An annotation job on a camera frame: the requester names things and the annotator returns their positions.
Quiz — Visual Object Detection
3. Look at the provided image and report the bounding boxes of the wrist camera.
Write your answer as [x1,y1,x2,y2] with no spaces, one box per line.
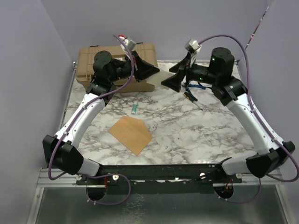
[185,38,201,65]
[118,35,136,57]

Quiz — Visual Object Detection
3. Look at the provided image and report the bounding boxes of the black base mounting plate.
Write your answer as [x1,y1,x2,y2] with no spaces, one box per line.
[76,163,242,195]

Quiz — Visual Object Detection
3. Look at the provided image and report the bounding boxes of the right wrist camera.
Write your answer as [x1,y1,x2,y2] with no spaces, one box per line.
[185,38,201,65]

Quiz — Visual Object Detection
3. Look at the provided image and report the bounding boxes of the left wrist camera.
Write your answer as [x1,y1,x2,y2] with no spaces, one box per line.
[118,35,136,57]

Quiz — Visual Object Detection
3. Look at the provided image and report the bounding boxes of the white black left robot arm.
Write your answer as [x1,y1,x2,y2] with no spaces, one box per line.
[43,51,160,184]

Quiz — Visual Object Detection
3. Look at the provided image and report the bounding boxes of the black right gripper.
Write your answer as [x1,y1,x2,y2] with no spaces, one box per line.
[161,52,219,92]

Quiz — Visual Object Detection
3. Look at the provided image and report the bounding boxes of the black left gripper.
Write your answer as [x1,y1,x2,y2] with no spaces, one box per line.
[109,50,160,83]

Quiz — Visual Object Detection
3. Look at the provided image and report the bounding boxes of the blue handled pliers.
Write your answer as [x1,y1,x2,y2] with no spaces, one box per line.
[185,83,206,90]

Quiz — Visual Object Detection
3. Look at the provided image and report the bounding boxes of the black yellow screwdriver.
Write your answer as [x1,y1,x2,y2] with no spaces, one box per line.
[184,91,202,110]

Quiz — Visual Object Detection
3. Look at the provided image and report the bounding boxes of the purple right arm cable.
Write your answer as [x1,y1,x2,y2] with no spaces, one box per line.
[198,35,299,204]

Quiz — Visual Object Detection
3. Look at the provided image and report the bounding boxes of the green white glue stick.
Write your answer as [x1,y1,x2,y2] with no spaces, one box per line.
[131,104,137,114]

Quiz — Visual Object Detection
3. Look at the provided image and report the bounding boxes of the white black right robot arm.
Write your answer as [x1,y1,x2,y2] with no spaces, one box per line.
[161,47,295,182]

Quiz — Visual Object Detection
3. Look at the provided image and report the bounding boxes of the cream lined letter paper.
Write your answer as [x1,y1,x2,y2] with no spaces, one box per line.
[146,70,174,88]

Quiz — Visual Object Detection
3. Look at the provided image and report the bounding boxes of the aluminium frame rail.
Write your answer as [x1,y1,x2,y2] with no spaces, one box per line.
[36,167,285,189]

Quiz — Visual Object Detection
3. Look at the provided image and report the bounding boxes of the brown paper envelope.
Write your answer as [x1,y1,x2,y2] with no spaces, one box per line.
[108,116,152,156]

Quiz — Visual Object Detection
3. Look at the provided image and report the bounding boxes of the tan plastic tool case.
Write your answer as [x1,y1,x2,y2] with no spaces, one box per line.
[76,43,158,93]

